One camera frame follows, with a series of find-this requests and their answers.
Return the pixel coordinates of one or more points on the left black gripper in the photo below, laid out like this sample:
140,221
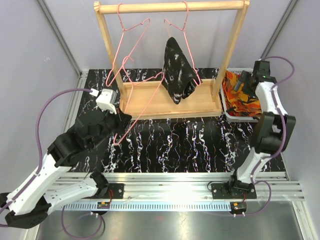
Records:
118,117

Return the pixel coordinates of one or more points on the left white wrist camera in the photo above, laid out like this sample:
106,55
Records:
105,100

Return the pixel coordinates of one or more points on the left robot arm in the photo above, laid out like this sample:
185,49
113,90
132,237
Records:
33,201

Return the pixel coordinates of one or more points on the orange camouflage trousers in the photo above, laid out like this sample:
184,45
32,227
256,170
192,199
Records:
239,103

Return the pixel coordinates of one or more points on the white slotted cable duct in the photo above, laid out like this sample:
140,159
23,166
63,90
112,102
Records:
136,206

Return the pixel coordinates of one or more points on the white plastic basket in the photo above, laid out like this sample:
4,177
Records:
234,118

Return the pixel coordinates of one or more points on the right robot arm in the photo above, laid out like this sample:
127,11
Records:
271,134

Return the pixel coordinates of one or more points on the aluminium mounting rail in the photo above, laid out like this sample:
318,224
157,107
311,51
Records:
174,187

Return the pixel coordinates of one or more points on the black white patterned trousers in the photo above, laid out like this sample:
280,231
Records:
180,79

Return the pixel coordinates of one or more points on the wooden clothes rack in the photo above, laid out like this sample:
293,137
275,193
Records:
204,102

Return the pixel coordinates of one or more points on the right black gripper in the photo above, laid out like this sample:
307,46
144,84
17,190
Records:
245,77

